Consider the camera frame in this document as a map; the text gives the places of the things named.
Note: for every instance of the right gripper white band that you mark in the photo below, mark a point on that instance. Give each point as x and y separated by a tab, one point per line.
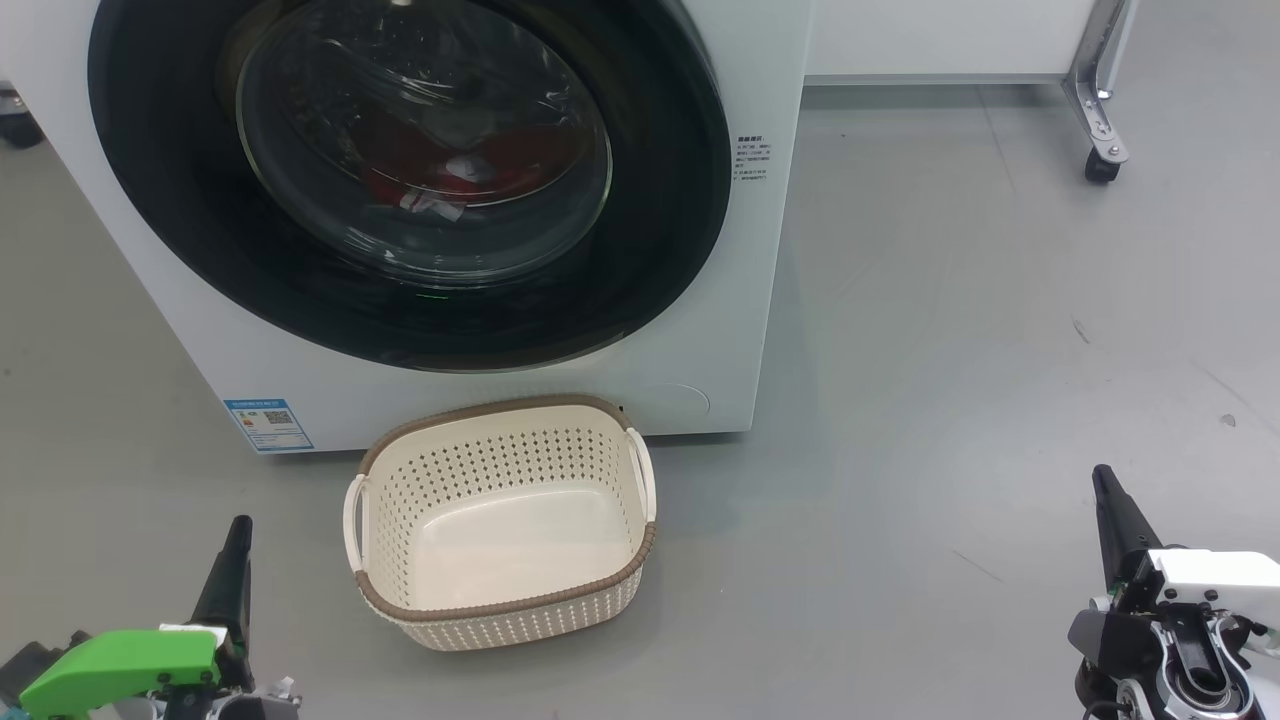
1215	575

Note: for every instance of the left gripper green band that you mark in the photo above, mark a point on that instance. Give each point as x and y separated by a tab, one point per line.
120	665

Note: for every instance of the red and white jersey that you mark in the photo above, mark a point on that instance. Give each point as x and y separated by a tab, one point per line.
400	160

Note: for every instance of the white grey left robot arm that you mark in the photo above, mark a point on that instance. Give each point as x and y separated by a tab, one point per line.
260	705

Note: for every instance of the cream perforated laundry basket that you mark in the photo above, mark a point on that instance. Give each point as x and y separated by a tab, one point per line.
500	540

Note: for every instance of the white front-load washing machine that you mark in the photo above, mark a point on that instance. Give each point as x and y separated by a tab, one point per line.
700	300

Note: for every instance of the blue energy label sticker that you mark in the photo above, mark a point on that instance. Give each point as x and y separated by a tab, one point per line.
268	425

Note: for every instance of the small black text sticker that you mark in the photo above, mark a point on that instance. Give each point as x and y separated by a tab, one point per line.
753	158

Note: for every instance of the white panel board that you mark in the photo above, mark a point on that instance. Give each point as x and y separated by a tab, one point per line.
950	35

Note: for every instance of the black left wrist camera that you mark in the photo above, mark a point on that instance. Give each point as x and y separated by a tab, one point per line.
30	670

